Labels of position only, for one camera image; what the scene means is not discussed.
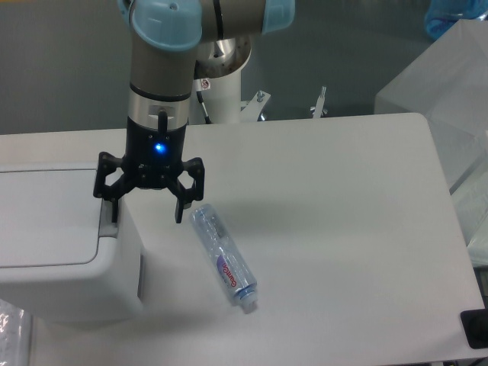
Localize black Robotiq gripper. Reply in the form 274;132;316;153
92;116;206;224

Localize grey trash can push button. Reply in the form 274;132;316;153
98;200;118;238

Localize white trash can lid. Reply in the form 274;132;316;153
1;169;101;268

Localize white trash can body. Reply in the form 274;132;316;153
1;163;144;323

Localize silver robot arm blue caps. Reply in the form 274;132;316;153
93;1;296;223

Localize clear plastic water bottle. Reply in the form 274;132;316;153
190;204;258;314

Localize metal clamp bolt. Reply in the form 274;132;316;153
310;85;328;119

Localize clear plastic sheet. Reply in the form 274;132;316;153
1;300;33;366

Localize translucent white plastic box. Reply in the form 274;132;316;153
374;20;487;268

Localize blue plastic bag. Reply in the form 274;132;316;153
424;0;487;40

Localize black device at table edge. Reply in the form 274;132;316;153
461;309;488;349

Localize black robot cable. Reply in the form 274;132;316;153
194;78;213;125

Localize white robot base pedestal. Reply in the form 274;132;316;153
189;36;252;125

